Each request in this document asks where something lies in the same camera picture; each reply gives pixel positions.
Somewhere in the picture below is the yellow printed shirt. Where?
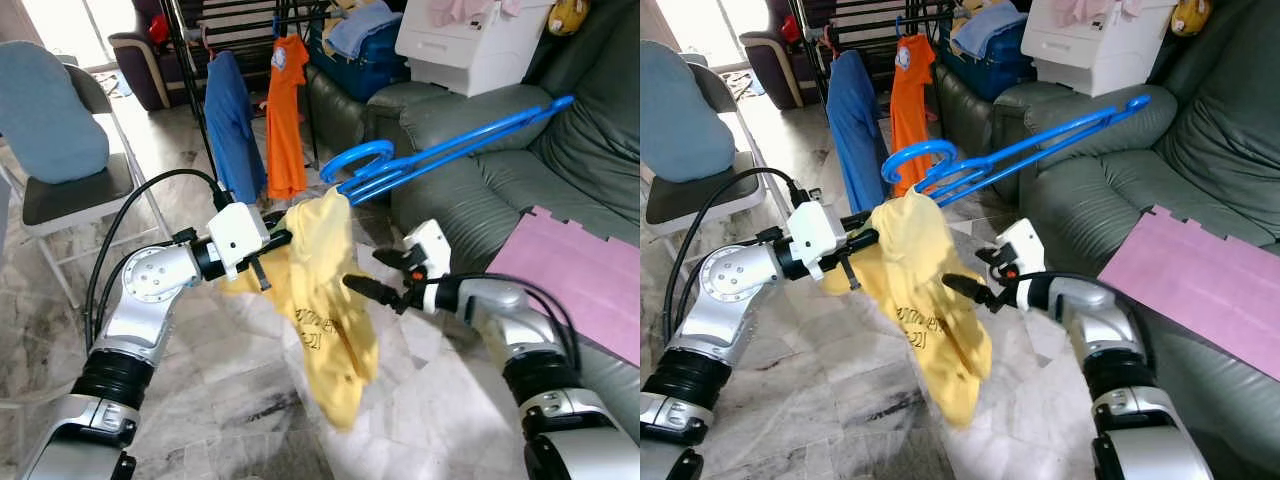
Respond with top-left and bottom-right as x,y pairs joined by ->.
220,188 -> 381,433
820,188 -> 993,431

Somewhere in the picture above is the blue shirt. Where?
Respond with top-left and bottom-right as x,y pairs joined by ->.
203,48 -> 254,206
828,48 -> 891,213

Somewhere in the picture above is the orange shirt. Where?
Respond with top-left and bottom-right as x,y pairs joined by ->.
890,33 -> 938,198
265,33 -> 311,201

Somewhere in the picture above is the white folding chair grey seat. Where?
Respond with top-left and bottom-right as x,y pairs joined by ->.
640,62 -> 776,311
0,62 -> 176,311

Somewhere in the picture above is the pink foam mat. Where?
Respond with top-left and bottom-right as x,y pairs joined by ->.
1097,205 -> 1280,381
487,205 -> 640,366

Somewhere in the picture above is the dark purple armchair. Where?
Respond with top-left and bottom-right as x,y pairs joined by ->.
108,0 -> 206,113
765,0 -> 831,113

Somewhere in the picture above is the dark blue bag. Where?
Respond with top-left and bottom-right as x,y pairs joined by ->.
308,15 -> 411,106
940,15 -> 1036,106

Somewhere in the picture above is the black metal drying rack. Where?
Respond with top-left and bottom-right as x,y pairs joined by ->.
785,0 -> 956,186
160,0 -> 346,186

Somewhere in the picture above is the large white plastic box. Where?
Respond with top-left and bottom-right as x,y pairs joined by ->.
395,0 -> 556,98
1020,0 -> 1181,98

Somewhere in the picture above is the blue grey seat cushion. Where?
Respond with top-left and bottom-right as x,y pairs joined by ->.
0,40 -> 111,186
640,40 -> 738,186

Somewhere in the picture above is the light blue folded cloth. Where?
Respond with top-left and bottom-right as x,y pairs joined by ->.
328,0 -> 406,59
950,0 -> 1031,59

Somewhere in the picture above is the green leather sofa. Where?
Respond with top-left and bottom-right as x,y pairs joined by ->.
935,0 -> 1280,471
305,0 -> 640,381

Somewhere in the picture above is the pink cloth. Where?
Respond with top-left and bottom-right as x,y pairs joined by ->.
1055,0 -> 1151,29
430,0 -> 526,29

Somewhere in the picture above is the yellow round plush toy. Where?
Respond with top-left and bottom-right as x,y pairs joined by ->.
547,0 -> 591,38
1172,0 -> 1216,38

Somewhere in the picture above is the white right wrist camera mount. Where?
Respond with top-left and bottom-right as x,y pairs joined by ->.
995,218 -> 1046,286
403,220 -> 453,286

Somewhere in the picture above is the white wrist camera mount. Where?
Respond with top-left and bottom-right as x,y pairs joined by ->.
995,218 -> 1046,286
207,202 -> 271,281
403,220 -> 453,286
787,200 -> 849,281

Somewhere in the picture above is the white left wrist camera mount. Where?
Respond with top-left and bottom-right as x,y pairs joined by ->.
207,202 -> 271,281
787,200 -> 849,281

